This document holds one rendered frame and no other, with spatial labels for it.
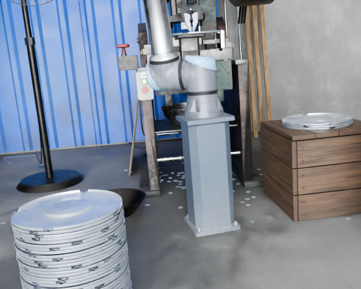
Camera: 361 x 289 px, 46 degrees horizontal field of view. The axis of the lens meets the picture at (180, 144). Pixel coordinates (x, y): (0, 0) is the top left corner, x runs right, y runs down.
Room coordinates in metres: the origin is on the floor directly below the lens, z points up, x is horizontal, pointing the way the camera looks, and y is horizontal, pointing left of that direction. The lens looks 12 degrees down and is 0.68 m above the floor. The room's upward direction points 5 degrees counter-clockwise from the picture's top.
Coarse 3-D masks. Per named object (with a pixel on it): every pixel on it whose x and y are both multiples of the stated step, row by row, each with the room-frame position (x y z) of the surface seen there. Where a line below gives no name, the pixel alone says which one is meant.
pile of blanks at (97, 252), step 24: (120, 216) 1.06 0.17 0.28; (24, 240) 0.97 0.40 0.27; (48, 240) 0.94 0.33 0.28; (72, 240) 0.94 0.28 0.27; (96, 240) 0.97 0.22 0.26; (120, 240) 1.04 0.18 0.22; (24, 264) 0.97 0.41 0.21; (48, 264) 0.94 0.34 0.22; (72, 264) 0.94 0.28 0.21; (96, 264) 0.96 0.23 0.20; (120, 264) 1.02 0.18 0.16; (24, 288) 0.99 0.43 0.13; (48, 288) 0.95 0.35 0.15; (72, 288) 0.94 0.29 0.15; (96, 288) 0.96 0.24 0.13; (120, 288) 1.01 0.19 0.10
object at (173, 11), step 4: (172, 0) 2.27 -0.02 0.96; (176, 0) 2.24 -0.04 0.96; (180, 0) 2.24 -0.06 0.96; (172, 4) 2.27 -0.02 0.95; (176, 4) 2.24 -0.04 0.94; (180, 4) 2.23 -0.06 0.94; (172, 8) 2.27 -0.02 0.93; (176, 8) 2.24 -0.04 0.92; (180, 8) 2.24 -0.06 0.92; (172, 12) 2.27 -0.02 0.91; (176, 12) 2.24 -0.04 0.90; (192, 12) 2.24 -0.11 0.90
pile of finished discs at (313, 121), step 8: (288, 120) 1.82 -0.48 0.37; (296, 120) 1.80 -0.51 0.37; (304, 120) 1.77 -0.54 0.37; (312, 120) 1.74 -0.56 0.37; (320, 120) 1.73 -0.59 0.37; (328, 120) 1.73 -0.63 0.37; (336, 120) 1.72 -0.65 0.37; (344, 120) 1.71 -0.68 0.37; (352, 120) 1.73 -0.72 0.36; (296, 128) 1.70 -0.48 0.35; (304, 128) 1.68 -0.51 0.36; (312, 128) 1.66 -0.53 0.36; (320, 128) 1.65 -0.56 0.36; (328, 128) 1.65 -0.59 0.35
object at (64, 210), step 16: (64, 192) 1.22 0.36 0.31; (80, 192) 1.22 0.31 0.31; (96, 192) 1.21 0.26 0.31; (112, 192) 1.18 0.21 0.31; (32, 208) 1.11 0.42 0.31; (48, 208) 1.08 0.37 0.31; (64, 208) 1.07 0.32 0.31; (80, 208) 1.06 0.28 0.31; (96, 208) 1.07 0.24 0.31; (112, 208) 1.06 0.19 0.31; (16, 224) 0.98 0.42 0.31; (32, 224) 0.99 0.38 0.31; (48, 224) 0.98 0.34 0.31; (64, 224) 0.97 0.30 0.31; (80, 224) 0.95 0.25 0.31
